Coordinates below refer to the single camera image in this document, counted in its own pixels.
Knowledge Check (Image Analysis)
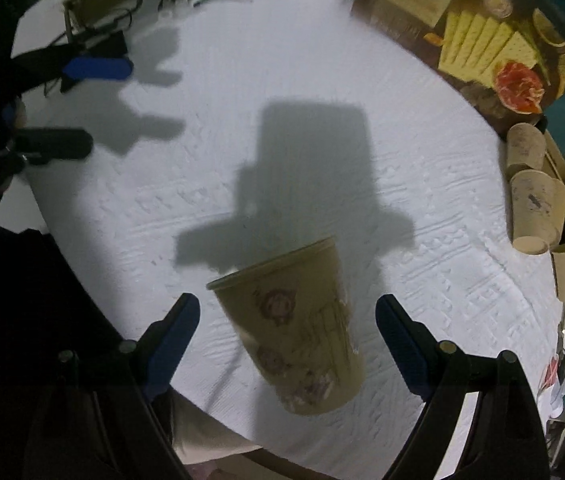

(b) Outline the white textured tablecloth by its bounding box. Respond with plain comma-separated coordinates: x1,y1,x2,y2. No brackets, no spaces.
25,0,560,479

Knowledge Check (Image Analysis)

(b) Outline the brown cracker box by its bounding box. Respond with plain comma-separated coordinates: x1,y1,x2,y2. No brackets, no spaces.
353,0,565,136

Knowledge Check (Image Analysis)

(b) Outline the brown patterned paper cup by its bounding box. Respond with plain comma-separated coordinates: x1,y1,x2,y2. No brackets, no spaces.
206,237,365,416

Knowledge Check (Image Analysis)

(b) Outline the beige trousers leg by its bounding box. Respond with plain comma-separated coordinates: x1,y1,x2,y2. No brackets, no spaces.
171,391,261,465

